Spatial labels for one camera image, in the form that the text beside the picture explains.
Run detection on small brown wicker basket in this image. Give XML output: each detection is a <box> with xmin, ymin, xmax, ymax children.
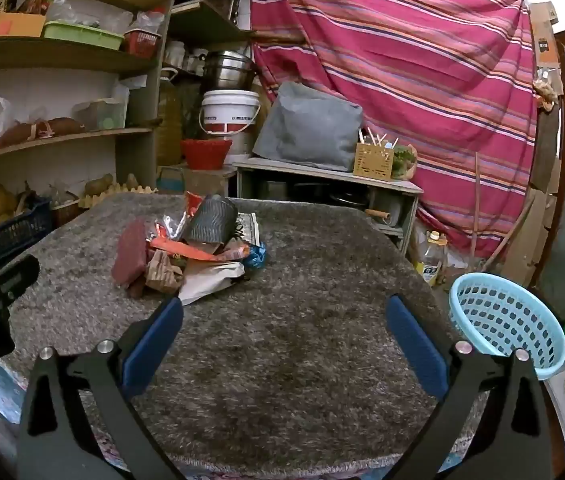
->
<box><xmin>50</xmin><ymin>200</ymin><xmax>81</xmax><ymax>226</ymax></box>

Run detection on blue plastic bag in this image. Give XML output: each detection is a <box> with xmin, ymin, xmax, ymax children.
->
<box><xmin>242</xmin><ymin>241</ymin><xmax>268</xmax><ymax>272</ymax></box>

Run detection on brown cardboard carton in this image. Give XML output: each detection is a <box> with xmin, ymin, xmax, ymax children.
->
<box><xmin>530</xmin><ymin>2</ymin><xmax>561</xmax><ymax>66</ymax></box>

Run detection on yellow cardboard box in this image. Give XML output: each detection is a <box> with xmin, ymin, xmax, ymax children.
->
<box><xmin>0</xmin><ymin>12</ymin><xmax>46</xmax><ymax>41</ymax></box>

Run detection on white plastic bucket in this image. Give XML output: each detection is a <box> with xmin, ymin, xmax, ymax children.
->
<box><xmin>200</xmin><ymin>90</ymin><xmax>262</xmax><ymax>156</ymax></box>

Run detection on straight wooden stick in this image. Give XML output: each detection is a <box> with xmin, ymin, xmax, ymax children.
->
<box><xmin>472</xmin><ymin>152</ymin><xmax>482</xmax><ymax>261</ymax></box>

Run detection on bamboo utensil holder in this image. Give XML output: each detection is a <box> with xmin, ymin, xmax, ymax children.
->
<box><xmin>353</xmin><ymin>127</ymin><xmax>399</xmax><ymax>182</ymax></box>

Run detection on steel pot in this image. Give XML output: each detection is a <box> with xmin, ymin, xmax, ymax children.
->
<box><xmin>204</xmin><ymin>51</ymin><xmax>258</xmax><ymax>92</ymax></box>

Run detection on black ribbed paper cup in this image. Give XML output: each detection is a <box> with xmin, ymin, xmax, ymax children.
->
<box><xmin>184</xmin><ymin>196</ymin><xmax>239</xmax><ymax>246</ymax></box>

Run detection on white patterned packet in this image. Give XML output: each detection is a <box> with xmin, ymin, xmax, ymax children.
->
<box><xmin>235</xmin><ymin>212</ymin><xmax>261</xmax><ymax>244</ymax></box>

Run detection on light blue plastic basket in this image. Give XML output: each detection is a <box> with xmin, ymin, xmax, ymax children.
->
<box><xmin>449</xmin><ymin>272</ymin><xmax>565</xmax><ymax>380</ymax></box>

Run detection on white jars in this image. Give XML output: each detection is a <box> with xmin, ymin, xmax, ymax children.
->
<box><xmin>165</xmin><ymin>40</ymin><xmax>208</xmax><ymax>74</ymax></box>

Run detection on green plastic tray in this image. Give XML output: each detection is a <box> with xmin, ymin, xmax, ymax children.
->
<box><xmin>42</xmin><ymin>20</ymin><xmax>124</xmax><ymax>51</ymax></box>

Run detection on yellow oil bottle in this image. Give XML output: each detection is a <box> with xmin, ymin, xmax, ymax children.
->
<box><xmin>157</xmin><ymin>67</ymin><xmax>184</xmax><ymax>166</ymax></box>

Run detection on red white snack packet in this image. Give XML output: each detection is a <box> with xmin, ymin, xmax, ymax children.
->
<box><xmin>148</xmin><ymin>191</ymin><xmax>250</xmax><ymax>263</ymax></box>

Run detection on red woven basket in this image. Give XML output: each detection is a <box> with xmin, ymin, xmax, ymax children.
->
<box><xmin>180</xmin><ymin>139</ymin><xmax>233</xmax><ymax>170</ymax></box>

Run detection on maroon packet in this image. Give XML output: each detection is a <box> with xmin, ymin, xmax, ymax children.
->
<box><xmin>111</xmin><ymin>219</ymin><xmax>149</xmax><ymax>288</ymax></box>

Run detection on wooden shelf unit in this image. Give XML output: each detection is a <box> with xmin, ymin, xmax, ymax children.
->
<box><xmin>0</xmin><ymin>0</ymin><xmax>258</xmax><ymax>241</ymax></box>

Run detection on brown paper bag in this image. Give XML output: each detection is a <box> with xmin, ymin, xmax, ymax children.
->
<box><xmin>143</xmin><ymin>249</ymin><xmax>184</xmax><ymax>293</ymax></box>

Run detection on plastic bottle with yellow cap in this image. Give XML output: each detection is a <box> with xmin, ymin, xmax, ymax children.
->
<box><xmin>420</xmin><ymin>231</ymin><xmax>449</xmax><ymax>286</ymax></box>

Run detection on hanging dried bundle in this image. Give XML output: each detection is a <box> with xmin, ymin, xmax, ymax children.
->
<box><xmin>533</xmin><ymin>67</ymin><xmax>559</xmax><ymax>111</ymax></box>

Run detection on pink striped cloth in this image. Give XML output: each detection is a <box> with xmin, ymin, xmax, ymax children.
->
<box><xmin>250</xmin><ymin>0</ymin><xmax>538</xmax><ymax>261</ymax></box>

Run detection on clear plastic bag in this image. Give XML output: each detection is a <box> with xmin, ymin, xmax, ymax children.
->
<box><xmin>47</xmin><ymin>0</ymin><xmax>134</xmax><ymax>36</ymax></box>

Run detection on cardboard egg tray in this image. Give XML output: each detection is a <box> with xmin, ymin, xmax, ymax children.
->
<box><xmin>78</xmin><ymin>182</ymin><xmax>158</xmax><ymax>209</ymax></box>

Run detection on low wooden cabinet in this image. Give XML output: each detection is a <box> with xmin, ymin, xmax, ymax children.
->
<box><xmin>232</xmin><ymin>157</ymin><xmax>424</xmax><ymax>261</ymax></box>

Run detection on cardboard box with blue print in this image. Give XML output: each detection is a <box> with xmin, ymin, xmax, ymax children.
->
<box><xmin>157</xmin><ymin>165</ymin><xmax>236</xmax><ymax>196</ymax></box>

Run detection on clear plastic container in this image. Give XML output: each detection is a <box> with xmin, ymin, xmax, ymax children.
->
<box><xmin>72</xmin><ymin>97</ymin><xmax>128</xmax><ymax>131</ymax></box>

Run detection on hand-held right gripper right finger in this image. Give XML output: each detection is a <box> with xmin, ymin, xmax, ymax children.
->
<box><xmin>385</xmin><ymin>294</ymin><xmax>551</xmax><ymax>480</ymax></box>

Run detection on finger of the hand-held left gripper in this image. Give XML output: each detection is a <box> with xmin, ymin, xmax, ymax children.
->
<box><xmin>0</xmin><ymin>254</ymin><xmax>41</xmax><ymax>333</ymax></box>

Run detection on slanted wooden stick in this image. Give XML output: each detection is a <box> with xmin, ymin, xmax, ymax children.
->
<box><xmin>483</xmin><ymin>199</ymin><xmax>534</xmax><ymax>272</ymax></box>

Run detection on floral tablecloth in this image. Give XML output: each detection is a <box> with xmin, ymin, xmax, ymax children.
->
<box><xmin>0</xmin><ymin>360</ymin><xmax>493</xmax><ymax>480</ymax></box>

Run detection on white paper bag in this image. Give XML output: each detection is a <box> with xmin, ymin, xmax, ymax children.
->
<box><xmin>178</xmin><ymin>260</ymin><xmax>247</xmax><ymax>307</ymax></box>

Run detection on small red plastic basket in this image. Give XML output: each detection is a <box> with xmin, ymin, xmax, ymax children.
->
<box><xmin>125</xmin><ymin>30</ymin><xmax>161</xmax><ymax>59</ymax></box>

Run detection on bag of green vegetables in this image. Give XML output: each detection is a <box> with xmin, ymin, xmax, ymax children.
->
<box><xmin>391</xmin><ymin>144</ymin><xmax>419</xmax><ymax>180</ymax></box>

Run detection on blue plastic crate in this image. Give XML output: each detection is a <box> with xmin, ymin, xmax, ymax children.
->
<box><xmin>0</xmin><ymin>199</ymin><xmax>54</xmax><ymax>279</ymax></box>

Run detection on grey fabric cover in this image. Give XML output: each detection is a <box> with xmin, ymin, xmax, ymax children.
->
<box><xmin>252</xmin><ymin>81</ymin><xmax>365</xmax><ymax>172</ymax></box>

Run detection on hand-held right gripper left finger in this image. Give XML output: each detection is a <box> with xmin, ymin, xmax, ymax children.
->
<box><xmin>16</xmin><ymin>296</ymin><xmax>184</xmax><ymax>480</ymax></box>

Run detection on large potato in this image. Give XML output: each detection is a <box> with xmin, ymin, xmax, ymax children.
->
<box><xmin>84</xmin><ymin>174</ymin><xmax>114</xmax><ymax>196</ymax></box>

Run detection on sweet potato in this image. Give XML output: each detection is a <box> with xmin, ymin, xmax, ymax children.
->
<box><xmin>46</xmin><ymin>117</ymin><xmax>86</xmax><ymax>137</ymax></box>
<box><xmin>1</xmin><ymin>122</ymin><xmax>38</xmax><ymax>144</ymax></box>

